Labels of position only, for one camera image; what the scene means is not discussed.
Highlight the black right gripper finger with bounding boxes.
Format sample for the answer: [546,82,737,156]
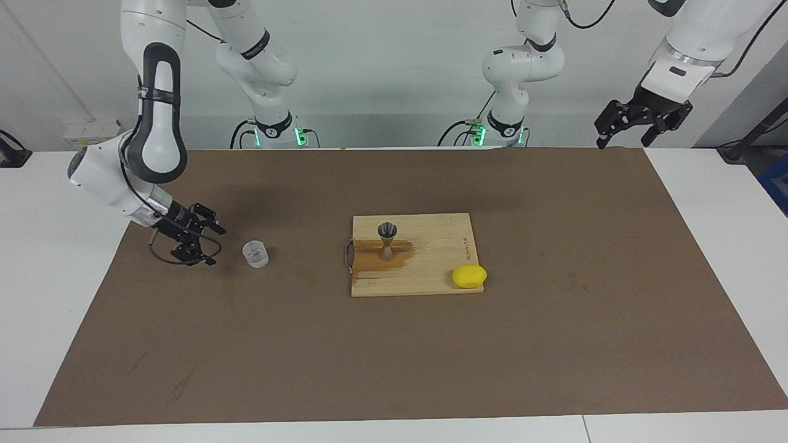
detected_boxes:
[188,203,227,236]
[171,242,218,266]

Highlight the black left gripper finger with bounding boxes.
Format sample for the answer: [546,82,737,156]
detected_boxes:
[640,103,694,148]
[595,100,641,150]

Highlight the small clear glass cup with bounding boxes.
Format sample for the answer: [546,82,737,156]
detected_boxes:
[243,240,271,267]

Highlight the metal double jigger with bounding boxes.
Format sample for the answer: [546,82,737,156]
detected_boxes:
[377,223,399,263]

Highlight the black stand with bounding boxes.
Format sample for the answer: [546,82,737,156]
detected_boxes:
[717,98,788,164]

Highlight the blue box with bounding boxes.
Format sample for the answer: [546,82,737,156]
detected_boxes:
[757,151,788,217]

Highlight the yellow lemon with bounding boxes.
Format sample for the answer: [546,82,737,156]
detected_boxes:
[452,265,488,289]

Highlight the wooden cutting board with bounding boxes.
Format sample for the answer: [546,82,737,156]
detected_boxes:
[344,213,485,298]

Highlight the brown table mat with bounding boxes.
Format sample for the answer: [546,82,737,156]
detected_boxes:
[34,146,788,428]

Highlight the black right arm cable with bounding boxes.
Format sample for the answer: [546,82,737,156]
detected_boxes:
[120,18,223,267]

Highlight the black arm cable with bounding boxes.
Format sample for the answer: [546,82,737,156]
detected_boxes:
[559,0,786,79]
[120,18,223,267]

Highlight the black right base cables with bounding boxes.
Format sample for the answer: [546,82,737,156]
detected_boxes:
[230,119,258,149]

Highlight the black base cables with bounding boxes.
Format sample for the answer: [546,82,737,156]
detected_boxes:
[437,91,496,148]
[230,119,258,149]

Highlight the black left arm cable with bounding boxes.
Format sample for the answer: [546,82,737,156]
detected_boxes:
[559,0,786,79]

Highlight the black left base cables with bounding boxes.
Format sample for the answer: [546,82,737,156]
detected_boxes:
[437,91,496,148]

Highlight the black clamp mount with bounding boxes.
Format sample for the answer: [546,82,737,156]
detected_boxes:
[0,129,33,168]

